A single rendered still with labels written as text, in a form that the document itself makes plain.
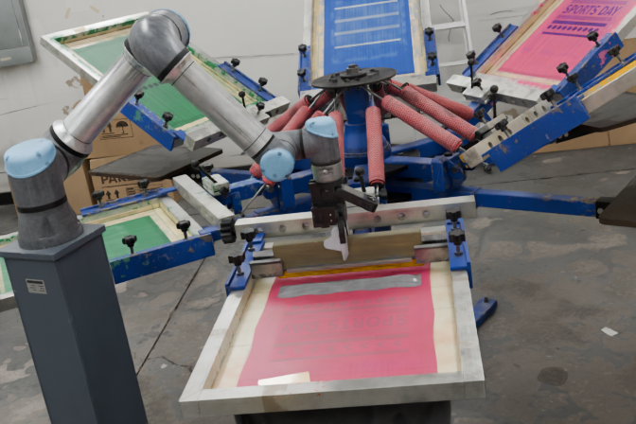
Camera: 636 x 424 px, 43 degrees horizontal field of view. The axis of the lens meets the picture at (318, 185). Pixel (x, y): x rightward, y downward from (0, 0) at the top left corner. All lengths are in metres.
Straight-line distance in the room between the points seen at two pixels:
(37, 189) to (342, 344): 0.78
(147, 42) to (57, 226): 0.49
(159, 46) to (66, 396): 0.90
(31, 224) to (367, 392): 0.89
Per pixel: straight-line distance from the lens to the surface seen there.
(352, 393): 1.57
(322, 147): 1.96
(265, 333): 1.89
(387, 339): 1.79
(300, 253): 2.09
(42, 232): 2.00
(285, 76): 6.22
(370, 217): 2.29
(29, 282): 2.06
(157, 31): 1.85
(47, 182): 1.98
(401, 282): 2.02
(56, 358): 2.12
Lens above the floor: 1.82
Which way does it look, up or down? 18 degrees down
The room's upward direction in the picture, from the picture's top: 9 degrees counter-clockwise
